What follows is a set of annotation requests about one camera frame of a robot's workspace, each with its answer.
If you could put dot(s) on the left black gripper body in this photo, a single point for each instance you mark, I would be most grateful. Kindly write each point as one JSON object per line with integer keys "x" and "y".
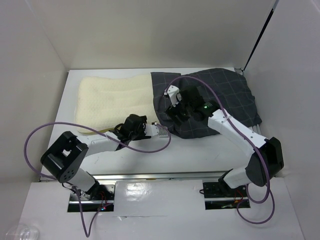
{"x": 139, "y": 134}

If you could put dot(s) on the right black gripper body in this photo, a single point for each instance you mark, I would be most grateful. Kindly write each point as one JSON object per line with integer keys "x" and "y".
{"x": 182, "y": 110}

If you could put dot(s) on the cream yellow pillow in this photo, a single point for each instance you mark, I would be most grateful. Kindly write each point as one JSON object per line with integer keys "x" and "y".
{"x": 102, "y": 103}

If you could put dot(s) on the dark grey plaid pillowcase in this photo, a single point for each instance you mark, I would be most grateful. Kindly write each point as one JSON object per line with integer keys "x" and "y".
{"x": 231, "y": 88}

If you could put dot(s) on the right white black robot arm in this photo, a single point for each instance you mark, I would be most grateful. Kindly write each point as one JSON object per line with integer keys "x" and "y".
{"x": 265, "y": 158}

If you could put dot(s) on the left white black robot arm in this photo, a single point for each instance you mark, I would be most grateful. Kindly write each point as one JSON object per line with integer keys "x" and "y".
{"x": 64, "y": 157}

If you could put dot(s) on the clear plastic object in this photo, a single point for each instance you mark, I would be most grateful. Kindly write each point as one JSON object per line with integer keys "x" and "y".
{"x": 22, "y": 231}

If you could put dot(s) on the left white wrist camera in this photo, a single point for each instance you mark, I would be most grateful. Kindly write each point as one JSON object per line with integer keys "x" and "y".
{"x": 156, "y": 130}

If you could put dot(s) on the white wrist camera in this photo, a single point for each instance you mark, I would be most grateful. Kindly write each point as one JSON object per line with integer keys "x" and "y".
{"x": 173, "y": 93}
{"x": 156, "y": 130}

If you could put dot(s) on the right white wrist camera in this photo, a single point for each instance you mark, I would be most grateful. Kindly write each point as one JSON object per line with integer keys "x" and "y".
{"x": 173, "y": 93}

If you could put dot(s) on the aluminium rail front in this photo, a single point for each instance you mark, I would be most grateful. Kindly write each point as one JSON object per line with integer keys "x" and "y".
{"x": 160, "y": 176}

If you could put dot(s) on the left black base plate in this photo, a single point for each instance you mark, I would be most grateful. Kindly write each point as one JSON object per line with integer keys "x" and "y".
{"x": 105, "y": 193}

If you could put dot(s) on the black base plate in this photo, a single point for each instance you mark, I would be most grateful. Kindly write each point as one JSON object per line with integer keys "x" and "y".
{"x": 215, "y": 190}
{"x": 105, "y": 193}

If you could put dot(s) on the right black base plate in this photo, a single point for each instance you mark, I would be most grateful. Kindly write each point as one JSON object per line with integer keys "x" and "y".
{"x": 215, "y": 190}

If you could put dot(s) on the dark vertical frame pole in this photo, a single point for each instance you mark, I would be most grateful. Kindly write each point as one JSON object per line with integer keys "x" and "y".
{"x": 261, "y": 33}

